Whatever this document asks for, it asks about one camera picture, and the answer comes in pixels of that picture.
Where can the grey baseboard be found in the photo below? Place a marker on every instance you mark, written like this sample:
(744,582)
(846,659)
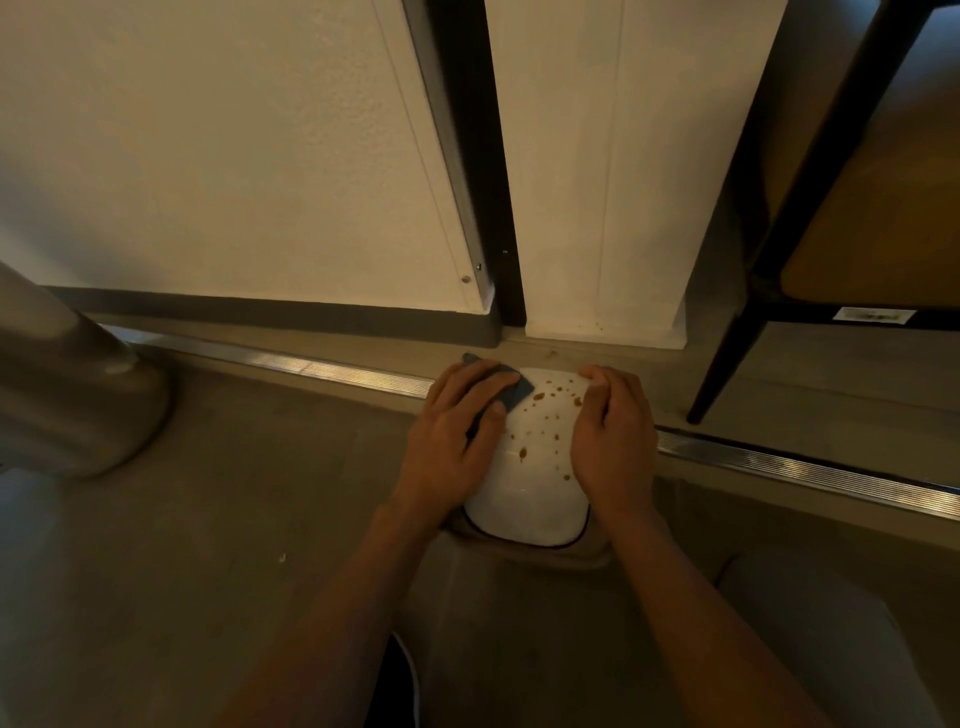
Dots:
(300,319)

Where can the metal floor threshold strip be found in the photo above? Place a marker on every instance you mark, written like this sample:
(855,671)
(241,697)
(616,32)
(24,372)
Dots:
(300,366)

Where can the white sticker label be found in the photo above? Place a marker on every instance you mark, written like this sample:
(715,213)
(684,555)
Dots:
(874,315)

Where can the person's left black shoe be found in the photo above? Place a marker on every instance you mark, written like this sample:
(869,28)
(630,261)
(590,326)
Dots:
(390,690)

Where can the person's left forearm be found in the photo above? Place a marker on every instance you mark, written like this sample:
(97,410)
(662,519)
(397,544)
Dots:
(345,637)

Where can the person's right forearm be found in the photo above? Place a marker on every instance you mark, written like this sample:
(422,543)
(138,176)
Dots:
(705,637)

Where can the black wall post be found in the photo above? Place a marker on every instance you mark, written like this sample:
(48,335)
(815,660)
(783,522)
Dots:
(481,150)

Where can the silver cylinder planter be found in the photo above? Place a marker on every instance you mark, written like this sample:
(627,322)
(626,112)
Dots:
(67,397)

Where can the person's right hand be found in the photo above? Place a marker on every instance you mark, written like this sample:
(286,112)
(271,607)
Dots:
(619,457)

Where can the brown bench with sticker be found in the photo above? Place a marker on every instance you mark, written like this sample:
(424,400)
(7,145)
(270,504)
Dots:
(892,210)

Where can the person's left hand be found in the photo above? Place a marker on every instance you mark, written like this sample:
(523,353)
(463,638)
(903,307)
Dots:
(442,457)

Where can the dark blue cloth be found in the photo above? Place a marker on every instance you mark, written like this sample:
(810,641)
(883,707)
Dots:
(517,394)

